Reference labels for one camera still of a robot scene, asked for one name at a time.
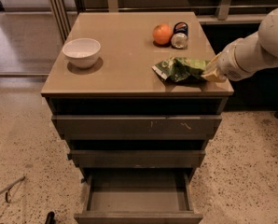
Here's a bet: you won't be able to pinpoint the black object floor bottom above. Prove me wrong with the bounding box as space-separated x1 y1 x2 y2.
45 212 55 224

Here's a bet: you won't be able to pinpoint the white ceramic bowl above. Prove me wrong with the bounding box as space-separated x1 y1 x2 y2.
63 38 101 69

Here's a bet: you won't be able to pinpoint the grey top drawer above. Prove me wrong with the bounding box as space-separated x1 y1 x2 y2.
52 115 222 140

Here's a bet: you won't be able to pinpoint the grey open bottom drawer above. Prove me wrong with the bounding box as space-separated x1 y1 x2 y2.
74 169 202 224

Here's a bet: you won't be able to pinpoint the orange fruit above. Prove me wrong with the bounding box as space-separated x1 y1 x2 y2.
152 23 173 45

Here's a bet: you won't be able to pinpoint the grey middle drawer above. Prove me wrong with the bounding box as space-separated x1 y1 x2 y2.
68 150 205 168

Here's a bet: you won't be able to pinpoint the grey metal rod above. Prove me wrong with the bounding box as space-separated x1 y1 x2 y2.
0 176 25 195

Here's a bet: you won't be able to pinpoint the grey drawer cabinet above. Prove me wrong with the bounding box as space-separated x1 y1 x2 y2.
40 11 235 224

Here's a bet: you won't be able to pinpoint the dark can lying sideways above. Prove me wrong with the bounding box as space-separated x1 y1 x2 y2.
171 21 188 49

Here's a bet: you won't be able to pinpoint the wooden metal railing shelf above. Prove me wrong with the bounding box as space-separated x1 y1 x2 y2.
49 0 278 39

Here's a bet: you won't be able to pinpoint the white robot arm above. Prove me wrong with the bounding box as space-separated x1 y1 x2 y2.
202 8 278 82

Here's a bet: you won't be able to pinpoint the green jalapeno chip bag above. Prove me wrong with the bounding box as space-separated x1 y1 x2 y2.
152 57 209 83

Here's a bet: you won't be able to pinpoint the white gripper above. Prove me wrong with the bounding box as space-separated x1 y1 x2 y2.
202 38 253 83

